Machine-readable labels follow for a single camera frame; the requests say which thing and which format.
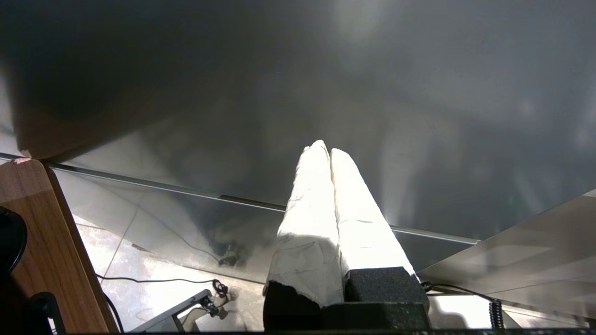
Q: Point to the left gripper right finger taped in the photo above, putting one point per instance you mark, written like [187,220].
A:
[363,232]

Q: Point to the black round object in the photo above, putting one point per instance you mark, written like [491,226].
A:
[11,239]

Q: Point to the grey glossy appliance front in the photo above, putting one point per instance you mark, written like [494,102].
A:
[233,93]

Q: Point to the grey glossy side panel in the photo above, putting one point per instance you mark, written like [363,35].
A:
[521,260]

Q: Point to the black metal stand base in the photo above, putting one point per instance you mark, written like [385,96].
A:
[172,311]

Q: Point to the black curved bracket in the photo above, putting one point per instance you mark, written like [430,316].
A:
[44,309]

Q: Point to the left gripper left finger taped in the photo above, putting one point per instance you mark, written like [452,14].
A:
[307,232]

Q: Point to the wooden table top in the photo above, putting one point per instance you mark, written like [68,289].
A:
[51,242]

